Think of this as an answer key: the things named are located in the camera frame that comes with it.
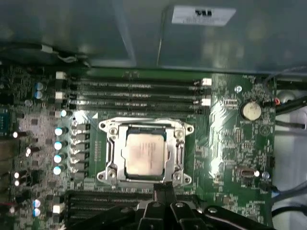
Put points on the CPU socket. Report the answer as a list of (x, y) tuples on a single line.
[(102, 176)]

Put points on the silver electrolytic capacitor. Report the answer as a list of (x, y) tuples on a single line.
[(58, 170), (60, 145), (61, 131), (59, 158)]

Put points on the metal locking lever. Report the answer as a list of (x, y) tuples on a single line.
[(106, 153), (184, 155)]

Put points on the silver CPU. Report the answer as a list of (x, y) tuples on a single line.
[(144, 153)]

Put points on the black PC case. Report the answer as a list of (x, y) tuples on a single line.
[(96, 28)]

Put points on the green motherboard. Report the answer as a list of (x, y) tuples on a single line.
[(227, 143)]

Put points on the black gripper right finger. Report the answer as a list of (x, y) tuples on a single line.
[(182, 215)]

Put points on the white case sticker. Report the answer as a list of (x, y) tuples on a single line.
[(204, 15)]

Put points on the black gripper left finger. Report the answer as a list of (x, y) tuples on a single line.
[(153, 215)]

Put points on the coin cell battery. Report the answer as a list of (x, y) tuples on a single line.
[(250, 110)]

